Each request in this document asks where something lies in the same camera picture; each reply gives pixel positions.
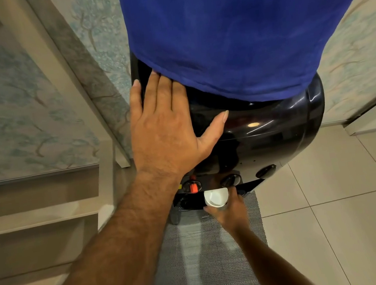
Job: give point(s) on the person's right hand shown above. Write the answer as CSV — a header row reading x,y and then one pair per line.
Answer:
x,y
233,214

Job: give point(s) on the person's left hand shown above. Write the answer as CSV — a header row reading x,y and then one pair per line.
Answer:
x,y
162,140

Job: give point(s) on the person's left little finger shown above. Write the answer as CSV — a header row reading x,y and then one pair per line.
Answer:
x,y
135,99

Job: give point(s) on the person's left thumb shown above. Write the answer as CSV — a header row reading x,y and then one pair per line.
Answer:
x,y
214,132

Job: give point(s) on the person's left middle finger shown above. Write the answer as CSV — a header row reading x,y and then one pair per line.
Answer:
x,y
165,93

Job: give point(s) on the person's right fingers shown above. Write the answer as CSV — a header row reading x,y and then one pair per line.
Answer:
x,y
234,198

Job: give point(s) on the white cup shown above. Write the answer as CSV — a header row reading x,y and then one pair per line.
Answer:
x,y
216,197

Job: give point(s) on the person's right forearm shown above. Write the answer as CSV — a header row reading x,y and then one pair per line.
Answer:
x,y
269,261

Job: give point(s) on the person's left forearm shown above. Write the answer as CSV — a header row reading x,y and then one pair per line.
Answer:
x,y
119,246

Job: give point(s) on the black dispenser tap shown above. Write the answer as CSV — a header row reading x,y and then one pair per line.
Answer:
x,y
231,180

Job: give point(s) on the red dispenser tap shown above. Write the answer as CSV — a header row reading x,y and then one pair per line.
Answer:
x,y
193,187

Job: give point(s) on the black water dispenser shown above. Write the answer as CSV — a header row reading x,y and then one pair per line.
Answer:
x,y
269,130

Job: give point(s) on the grey woven floor mat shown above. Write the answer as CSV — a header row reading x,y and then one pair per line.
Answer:
x,y
203,259

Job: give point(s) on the blue cloth cover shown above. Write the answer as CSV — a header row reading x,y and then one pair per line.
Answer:
x,y
245,26

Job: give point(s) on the beige wooden shelf unit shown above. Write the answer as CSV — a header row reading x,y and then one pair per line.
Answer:
x,y
47,228

